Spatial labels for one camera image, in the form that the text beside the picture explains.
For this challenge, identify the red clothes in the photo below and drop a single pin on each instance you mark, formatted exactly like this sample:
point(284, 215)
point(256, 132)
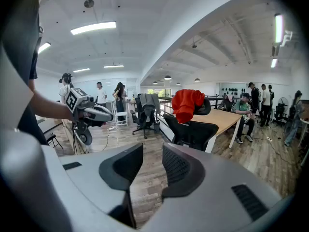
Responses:
point(186, 103)

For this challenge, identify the black standing fan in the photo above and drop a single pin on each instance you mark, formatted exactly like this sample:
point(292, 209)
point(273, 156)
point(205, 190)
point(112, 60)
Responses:
point(283, 102)

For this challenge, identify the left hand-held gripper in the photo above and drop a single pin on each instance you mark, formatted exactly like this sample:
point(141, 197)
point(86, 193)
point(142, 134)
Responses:
point(72, 100)

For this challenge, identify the black swivel office chair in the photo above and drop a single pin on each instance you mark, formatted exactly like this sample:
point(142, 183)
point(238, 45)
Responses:
point(144, 120)

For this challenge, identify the black mesh office chair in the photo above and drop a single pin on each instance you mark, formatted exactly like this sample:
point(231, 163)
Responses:
point(193, 132)

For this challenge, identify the person's dark shirt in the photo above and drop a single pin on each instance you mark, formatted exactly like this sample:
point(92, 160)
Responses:
point(21, 33)

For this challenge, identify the round ceiling disc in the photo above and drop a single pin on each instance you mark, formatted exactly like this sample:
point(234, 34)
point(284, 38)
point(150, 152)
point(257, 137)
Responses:
point(89, 3)

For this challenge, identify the grey jacket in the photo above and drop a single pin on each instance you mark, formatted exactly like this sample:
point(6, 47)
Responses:
point(149, 100)

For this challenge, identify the row of black wall items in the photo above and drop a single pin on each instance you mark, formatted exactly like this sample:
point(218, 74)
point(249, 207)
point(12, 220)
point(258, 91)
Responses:
point(233, 89)

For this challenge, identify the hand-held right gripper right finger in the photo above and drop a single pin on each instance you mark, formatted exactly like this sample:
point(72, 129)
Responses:
point(178, 165)

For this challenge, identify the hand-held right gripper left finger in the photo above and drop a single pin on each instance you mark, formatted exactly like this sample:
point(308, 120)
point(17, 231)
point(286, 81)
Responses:
point(125, 163)

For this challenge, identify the wooden table with white legs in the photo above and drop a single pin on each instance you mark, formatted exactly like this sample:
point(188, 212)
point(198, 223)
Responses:
point(217, 120)

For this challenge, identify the long ceiling light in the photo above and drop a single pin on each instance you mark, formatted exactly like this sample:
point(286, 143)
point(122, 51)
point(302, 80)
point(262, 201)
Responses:
point(44, 47)
point(113, 66)
point(81, 70)
point(93, 28)
point(274, 63)
point(279, 28)

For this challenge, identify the grey device with round disc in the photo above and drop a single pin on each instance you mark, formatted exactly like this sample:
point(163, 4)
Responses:
point(85, 137)

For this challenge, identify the window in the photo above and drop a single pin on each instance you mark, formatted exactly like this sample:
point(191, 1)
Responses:
point(159, 92)

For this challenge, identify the person's left forearm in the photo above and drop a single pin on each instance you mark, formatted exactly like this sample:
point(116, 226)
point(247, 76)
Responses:
point(48, 107)

